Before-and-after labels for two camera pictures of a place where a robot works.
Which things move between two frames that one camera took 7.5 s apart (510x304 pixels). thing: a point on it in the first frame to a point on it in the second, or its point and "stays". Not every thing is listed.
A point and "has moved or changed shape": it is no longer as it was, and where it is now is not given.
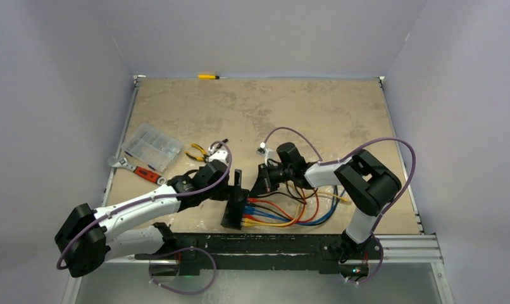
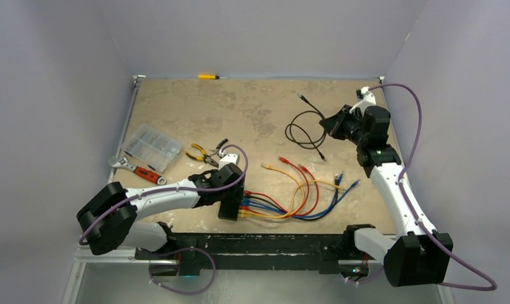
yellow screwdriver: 211,76 stays
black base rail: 329,253 stays
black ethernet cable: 303,199 to 314,147
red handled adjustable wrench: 147,174 stays
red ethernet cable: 251,200 has moved or changed shape
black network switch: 233,213 has moved or changed shape
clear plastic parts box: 154,147 stays
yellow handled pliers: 204,158 stays
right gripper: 263,184 to 333,125
